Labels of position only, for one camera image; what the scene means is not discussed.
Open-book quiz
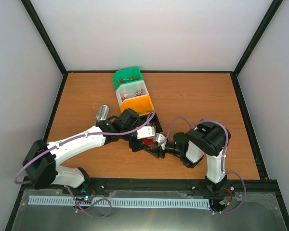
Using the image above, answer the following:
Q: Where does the red jar lid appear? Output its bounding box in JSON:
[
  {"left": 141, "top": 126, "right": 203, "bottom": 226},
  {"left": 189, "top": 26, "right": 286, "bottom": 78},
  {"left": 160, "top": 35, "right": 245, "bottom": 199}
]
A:
[{"left": 143, "top": 138, "right": 155, "bottom": 147}]

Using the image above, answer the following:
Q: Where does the silver metal scoop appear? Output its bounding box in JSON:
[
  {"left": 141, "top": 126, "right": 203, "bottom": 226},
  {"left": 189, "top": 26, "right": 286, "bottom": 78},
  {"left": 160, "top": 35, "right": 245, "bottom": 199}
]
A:
[{"left": 95, "top": 104, "right": 109, "bottom": 123}]

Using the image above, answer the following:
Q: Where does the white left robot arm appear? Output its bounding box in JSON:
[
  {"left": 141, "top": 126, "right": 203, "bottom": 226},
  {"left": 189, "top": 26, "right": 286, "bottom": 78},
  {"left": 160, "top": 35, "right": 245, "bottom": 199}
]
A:
[{"left": 23, "top": 109, "right": 155, "bottom": 194}]

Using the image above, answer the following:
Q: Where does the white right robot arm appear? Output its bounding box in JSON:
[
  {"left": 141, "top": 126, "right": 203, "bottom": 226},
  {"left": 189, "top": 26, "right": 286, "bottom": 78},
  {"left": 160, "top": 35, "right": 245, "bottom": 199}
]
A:
[{"left": 143, "top": 120, "right": 231, "bottom": 195}]

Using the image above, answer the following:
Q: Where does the black candy bin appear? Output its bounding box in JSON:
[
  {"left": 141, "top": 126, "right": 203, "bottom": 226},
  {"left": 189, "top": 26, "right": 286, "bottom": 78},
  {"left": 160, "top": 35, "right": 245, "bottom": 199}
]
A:
[{"left": 140, "top": 114, "right": 163, "bottom": 133}]

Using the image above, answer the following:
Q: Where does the yellow candy bin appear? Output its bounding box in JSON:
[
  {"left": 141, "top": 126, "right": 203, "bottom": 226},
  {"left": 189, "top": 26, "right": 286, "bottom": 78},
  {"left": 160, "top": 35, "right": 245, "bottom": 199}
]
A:
[{"left": 119, "top": 95, "right": 154, "bottom": 116}]

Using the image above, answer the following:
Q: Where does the white candy bin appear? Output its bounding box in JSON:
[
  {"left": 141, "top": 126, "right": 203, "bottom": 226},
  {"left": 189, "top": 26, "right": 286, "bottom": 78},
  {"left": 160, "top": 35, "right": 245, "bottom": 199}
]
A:
[{"left": 116, "top": 80, "right": 149, "bottom": 106}]

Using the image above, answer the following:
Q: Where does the green candy bin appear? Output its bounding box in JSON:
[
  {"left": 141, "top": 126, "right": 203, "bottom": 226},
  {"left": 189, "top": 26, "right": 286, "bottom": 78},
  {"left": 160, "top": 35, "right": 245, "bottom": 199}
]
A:
[{"left": 112, "top": 66, "right": 143, "bottom": 90}]

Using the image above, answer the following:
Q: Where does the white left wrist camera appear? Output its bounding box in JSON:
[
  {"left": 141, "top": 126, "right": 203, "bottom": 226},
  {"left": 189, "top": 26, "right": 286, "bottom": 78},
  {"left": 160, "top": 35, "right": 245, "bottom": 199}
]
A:
[{"left": 136, "top": 126, "right": 156, "bottom": 140}]

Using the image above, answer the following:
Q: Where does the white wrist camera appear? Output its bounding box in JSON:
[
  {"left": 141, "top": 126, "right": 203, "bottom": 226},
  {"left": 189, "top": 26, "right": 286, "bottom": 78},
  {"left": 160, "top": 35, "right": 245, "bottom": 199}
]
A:
[
  {"left": 136, "top": 126, "right": 156, "bottom": 140},
  {"left": 154, "top": 133, "right": 166, "bottom": 145}
]

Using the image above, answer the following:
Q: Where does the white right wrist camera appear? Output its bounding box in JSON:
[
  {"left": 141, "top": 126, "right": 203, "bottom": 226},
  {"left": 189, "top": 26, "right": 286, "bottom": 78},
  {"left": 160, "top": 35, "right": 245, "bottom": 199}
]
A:
[{"left": 154, "top": 133, "right": 166, "bottom": 145}]

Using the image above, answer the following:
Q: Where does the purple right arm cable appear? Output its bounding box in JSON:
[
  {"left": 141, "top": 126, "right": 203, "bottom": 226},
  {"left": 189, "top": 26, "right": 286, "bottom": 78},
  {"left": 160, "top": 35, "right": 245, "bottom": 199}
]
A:
[{"left": 160, "top": 116, "right": 248, "bottom": 216}]

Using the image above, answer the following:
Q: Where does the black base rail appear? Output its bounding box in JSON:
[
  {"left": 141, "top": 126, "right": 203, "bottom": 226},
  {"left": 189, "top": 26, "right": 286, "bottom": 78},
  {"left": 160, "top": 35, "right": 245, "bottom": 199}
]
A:
[{"left": 21, "top": 176, "right": 279, "bottom": 199}]

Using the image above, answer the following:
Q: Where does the light blue cable duct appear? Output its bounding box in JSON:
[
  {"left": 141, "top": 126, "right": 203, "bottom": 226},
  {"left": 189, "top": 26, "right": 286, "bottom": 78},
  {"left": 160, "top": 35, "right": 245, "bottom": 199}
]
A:
[{"left": 27, "top": 195, "right": 210, "bottom": 210}]

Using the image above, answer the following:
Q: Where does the black enclosure frame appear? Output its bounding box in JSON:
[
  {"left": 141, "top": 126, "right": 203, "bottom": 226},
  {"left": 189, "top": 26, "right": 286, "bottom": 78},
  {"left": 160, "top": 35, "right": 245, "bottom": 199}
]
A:
[{"left": 5, "top": 0, "right": 289, "bottom": 231}]

